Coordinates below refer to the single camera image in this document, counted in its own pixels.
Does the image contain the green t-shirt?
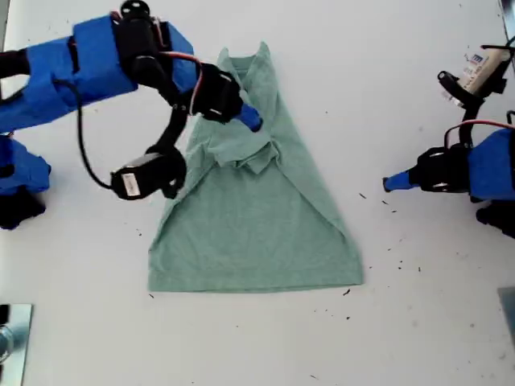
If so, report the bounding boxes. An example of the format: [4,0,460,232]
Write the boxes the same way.
[146,39,365,294]

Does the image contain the black camera stalk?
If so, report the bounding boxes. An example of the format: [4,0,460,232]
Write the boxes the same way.
[154,102,191,156]
[458,100,488,150]

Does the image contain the black camera box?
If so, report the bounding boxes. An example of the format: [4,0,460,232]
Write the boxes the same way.
[437,39,515,110]
[109,142,187,201]

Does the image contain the black camera cable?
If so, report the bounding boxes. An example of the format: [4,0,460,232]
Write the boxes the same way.
[51,78,116,190]

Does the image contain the steel post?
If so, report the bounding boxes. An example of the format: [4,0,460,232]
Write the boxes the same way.
[0,324,14,365]

